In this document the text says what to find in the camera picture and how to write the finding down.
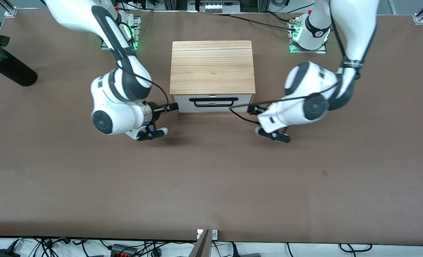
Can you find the long black table cable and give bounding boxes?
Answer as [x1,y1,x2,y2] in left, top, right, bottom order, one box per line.
[213,14,299,31]

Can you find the white-fronted wooden drawer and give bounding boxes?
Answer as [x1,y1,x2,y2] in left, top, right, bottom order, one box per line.
[173,95,253,113]

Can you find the black power adapter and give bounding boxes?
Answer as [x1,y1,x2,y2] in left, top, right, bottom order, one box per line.
[0,240,22,257]

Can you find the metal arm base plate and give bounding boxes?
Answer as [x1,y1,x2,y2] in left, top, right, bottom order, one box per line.
[100,11,141,51]
[289,16,327,54]

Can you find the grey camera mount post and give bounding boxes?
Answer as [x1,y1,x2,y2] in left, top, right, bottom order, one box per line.
[188,229,212,257]

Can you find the looped black floor cable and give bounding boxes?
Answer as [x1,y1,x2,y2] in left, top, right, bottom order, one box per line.
[339,243,373,253]

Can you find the white control box with ports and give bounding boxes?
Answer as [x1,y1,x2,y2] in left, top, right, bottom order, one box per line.
[187,0,241,13]

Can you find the black power strip orange switches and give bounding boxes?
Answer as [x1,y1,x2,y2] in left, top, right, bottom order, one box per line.
[110,244,137,257]

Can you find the short black table cable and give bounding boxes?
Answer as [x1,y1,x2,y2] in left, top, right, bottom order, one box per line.
[263,11,297,23]

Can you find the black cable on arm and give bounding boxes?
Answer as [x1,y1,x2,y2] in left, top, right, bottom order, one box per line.
[229,14,358,125]
[116,61,171,106]

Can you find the silver mount bracket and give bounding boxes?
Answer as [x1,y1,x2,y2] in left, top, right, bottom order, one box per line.
[197,229,218,240]

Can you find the light wooden cabinet box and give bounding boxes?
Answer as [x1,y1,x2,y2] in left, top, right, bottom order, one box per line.
[170,40,257,114]

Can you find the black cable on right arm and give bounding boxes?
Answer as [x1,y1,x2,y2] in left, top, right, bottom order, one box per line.
[116,61,171,106]

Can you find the black metal drawer handle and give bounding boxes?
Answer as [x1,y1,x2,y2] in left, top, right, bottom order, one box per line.
[189,97,239,108]

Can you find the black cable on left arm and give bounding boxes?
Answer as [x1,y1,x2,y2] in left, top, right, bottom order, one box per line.
[229,14,358,125]

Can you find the black cylindrical vase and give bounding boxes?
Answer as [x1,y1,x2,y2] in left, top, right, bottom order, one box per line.
[0,48,38,87]

